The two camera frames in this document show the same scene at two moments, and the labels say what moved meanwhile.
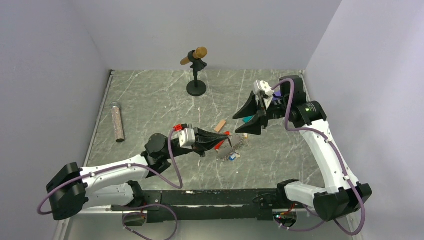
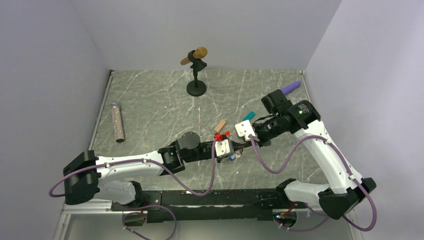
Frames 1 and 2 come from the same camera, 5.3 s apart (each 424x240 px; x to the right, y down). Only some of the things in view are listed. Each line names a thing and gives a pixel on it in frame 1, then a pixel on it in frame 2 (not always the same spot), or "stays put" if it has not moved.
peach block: (220, 125) stays put
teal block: (246, 119) stays put
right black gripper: (254, 126) -> (262, 143)
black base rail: (194, 205) stays put
